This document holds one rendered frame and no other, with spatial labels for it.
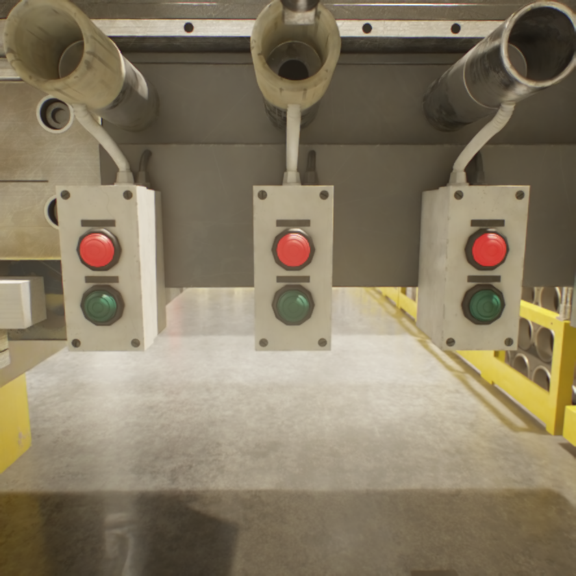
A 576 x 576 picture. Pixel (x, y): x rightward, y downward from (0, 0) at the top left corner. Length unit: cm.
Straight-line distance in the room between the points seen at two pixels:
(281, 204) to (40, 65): 21
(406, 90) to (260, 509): 106
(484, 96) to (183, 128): 30
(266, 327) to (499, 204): 23
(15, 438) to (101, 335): 127
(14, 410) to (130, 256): 129
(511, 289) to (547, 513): 104
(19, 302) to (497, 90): 47
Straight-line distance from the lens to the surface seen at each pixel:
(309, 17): 30
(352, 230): 52
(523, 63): 49
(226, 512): 133
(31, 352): 106
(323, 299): 43
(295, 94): 37
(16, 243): 63
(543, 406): 193
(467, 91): 46
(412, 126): 57
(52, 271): 65
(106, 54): 42
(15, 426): 171
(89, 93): 42
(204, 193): 52
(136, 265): 45
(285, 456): 155
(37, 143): 61
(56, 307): 66
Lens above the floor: 74
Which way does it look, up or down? 9 degrees down
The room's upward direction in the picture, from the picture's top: straight up
